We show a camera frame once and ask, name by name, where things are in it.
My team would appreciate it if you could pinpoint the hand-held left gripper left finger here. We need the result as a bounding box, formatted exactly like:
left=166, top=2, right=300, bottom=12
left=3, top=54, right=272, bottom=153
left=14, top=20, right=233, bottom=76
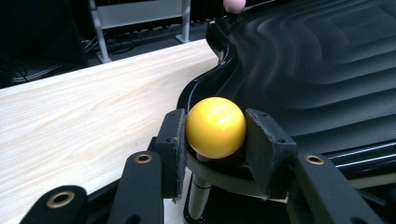
left=154, top=107, right=188, bottom=200

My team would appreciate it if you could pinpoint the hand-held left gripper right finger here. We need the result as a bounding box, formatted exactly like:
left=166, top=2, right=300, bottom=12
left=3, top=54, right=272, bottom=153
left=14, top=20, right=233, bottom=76
left=245, top=107, right=298, bottom=200

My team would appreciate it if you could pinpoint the yellow ball knob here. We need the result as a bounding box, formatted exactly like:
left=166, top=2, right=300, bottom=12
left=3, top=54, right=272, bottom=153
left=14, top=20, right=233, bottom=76
left=185, top=96, right=248, bottom=160

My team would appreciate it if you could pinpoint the black wavy board toy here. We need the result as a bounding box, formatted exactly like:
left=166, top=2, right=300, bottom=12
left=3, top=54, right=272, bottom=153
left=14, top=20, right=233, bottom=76
left=176, top=0, right=396, bottom=224

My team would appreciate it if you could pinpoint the pink ball knob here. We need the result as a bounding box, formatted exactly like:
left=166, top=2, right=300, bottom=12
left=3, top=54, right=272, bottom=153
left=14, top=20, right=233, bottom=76
left=222, top=0, right=247, bottom=15

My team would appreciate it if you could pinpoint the grey metal stand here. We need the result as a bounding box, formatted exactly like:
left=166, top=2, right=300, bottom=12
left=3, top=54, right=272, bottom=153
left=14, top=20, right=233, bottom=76
left=88, top=0, right=192, bottom=64

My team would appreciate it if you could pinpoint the bundle of floor cables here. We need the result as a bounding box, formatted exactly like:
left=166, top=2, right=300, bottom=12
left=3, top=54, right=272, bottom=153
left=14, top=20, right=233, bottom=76
left=78, top=26, right=166, bottom=55

